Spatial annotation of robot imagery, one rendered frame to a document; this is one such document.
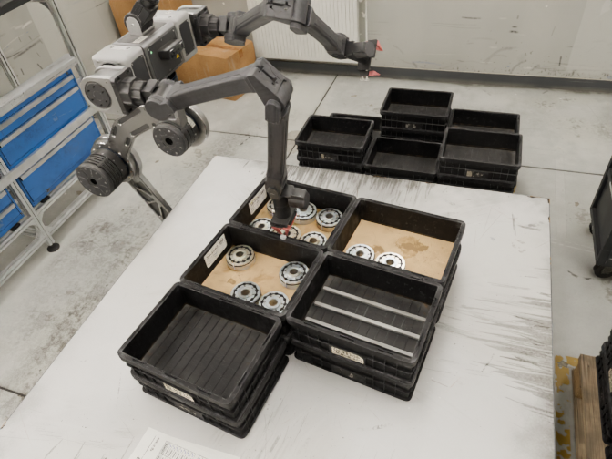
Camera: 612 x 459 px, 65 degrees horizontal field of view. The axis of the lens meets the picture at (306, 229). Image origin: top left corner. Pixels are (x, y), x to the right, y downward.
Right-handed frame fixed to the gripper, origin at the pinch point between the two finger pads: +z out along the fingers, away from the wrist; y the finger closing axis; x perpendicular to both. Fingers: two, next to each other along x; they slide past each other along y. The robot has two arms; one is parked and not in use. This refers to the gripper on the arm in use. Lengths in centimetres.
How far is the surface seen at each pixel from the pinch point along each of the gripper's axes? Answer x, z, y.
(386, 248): -36.6, 4.0, 4.8
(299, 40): 104, 57, 283
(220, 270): 18.0, 4.1, -20.7
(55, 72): 187, -2, 92
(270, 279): -1.2, 4.0, -19.6
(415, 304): -51, 4, -17
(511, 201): -79, 17, 56
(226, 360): 0, 4, -53
